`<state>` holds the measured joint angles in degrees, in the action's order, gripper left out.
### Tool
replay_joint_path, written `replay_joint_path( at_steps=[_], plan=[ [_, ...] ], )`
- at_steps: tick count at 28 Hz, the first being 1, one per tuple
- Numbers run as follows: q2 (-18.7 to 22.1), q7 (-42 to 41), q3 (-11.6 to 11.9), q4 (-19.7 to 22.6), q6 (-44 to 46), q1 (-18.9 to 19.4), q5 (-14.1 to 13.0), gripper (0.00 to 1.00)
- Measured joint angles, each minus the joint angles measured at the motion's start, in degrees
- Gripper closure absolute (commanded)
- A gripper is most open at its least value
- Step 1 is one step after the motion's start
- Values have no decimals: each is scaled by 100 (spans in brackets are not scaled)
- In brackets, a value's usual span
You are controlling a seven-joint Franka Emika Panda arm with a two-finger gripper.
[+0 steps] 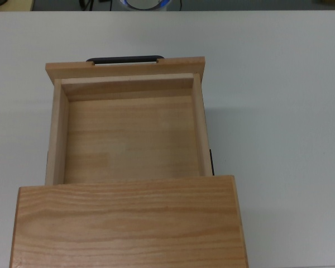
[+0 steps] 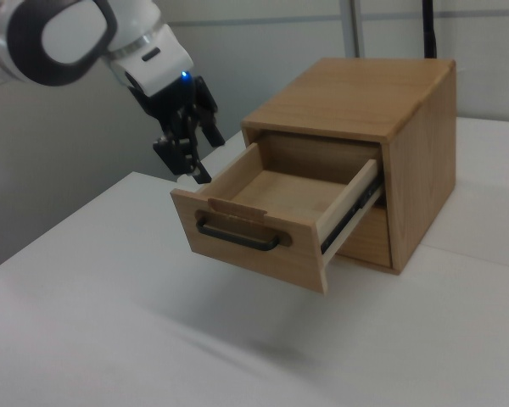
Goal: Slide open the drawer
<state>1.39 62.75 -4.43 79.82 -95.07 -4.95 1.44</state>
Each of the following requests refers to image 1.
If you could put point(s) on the wooden cabinet body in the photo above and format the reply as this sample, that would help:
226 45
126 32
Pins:
128 223

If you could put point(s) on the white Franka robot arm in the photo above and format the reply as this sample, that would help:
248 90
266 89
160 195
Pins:
145 4

